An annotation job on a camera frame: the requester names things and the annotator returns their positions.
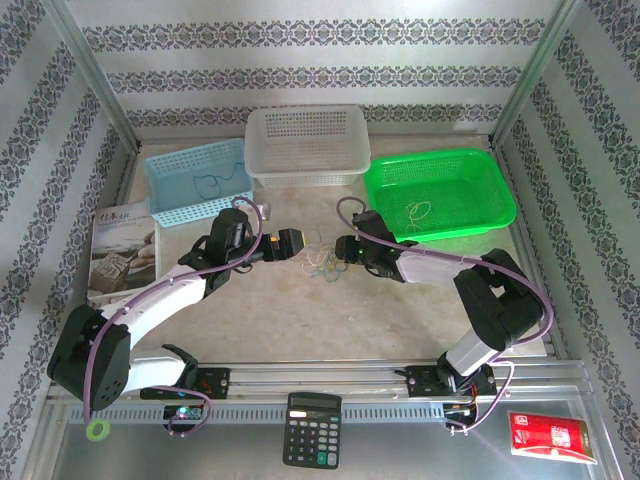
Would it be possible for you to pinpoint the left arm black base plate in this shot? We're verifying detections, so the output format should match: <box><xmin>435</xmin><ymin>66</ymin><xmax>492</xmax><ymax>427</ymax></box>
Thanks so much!
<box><xmin>139</xmin><ymin>366</ymin><xmax>232</xmax><ymax>401</ymax></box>

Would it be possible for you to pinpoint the book with photo cover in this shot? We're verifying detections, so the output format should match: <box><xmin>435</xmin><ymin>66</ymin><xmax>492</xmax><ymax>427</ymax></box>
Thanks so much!
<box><xmin>87</xmin><ymin>201</ymin><xmax>162</xmax><ymax>301</ymax></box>

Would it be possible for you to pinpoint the aluminium frame post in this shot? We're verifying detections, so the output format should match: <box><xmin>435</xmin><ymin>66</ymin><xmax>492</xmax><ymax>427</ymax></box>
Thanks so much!
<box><xmin>42</xmin><ymin>0</ymin><xmax>144</xmax><ymax>150</ymax></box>
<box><xmin>490</xmin><ymin>0</ymin><xmax>587</xmax><ymax>147</ymax></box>

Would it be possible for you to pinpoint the grey slotted cable duct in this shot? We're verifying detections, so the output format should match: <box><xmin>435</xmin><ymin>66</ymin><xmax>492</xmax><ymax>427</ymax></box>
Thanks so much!
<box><xmin>67</xmin><ymin>404</ymin><xmax>451</xmax><ymax>425</ymax></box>

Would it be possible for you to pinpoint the aluminium mounting rail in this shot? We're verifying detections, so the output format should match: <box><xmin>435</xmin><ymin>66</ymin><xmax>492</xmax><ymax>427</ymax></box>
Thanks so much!
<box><xmin>47</xmin><ymin>358</ymin><xmax>587</xmax><ymax>401</ymax></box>

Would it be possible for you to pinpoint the grey metal sheet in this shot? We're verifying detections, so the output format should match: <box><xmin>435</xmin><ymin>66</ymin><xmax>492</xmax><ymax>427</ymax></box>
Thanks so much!
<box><xmin>47</xmin><ymin>397</ymin><xmax>619</xmax><ymax>480</ymax></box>

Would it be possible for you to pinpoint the white plastic basket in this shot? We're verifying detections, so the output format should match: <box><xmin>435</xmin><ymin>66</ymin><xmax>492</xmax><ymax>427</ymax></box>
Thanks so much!
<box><xmin>243</xmin><ymin>103</ymin><xmax>372</xmax><ymax>190</ymax></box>

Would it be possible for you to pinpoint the blue thin cable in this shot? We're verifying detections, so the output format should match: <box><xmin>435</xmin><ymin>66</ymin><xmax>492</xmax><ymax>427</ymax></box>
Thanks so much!
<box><xmin>193</xmin><ymin>162</ymin><xmax>241</xmax><ymax>199</ymax></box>
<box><xmin>310</xmin><ymin>257</ymin><xmax>350</xmax><ymax>284</ymax></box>

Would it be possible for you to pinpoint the red foil packet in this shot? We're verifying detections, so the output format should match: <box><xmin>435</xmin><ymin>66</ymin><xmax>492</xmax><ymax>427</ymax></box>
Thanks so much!
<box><xmin>507</xmin><ymin>410</ymin><xmax>600</xmax><ymax>466</ymax></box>

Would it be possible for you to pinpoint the green plastic basket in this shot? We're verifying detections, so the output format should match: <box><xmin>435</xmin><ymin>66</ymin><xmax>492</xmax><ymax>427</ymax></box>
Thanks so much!
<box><xmin>363</xmin><ymin>148</ymin><xmax>518</xmax><ymax>243</ymax></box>

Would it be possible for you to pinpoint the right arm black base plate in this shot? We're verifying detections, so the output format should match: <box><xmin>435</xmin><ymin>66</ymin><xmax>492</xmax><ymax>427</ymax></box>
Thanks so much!
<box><xmin>404</xmin><ymin>364</ymin><xmax>499</xmax><ymax>401</ymax></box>

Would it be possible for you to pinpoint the light blue plastic basket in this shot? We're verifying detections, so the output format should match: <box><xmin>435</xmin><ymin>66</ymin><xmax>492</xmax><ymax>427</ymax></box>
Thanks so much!
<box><xmin>143</xmin><ymin>138</ymin><xmax>256</xmax><ymax>229</ymax></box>

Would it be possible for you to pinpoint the green tape roll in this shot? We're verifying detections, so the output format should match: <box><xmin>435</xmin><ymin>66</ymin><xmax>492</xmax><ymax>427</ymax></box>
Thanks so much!
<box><xmin>85</xmin><ymin>419</ymin><xmax>112</xmax><ymax>443</ymax></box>

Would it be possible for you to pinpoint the black desk calculator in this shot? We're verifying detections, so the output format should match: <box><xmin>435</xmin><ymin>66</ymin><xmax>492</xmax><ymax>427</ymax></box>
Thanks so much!
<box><xmin>282</xmin><ymin>391</ymin><xmax>344</xmax><ymax>470</ymax></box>

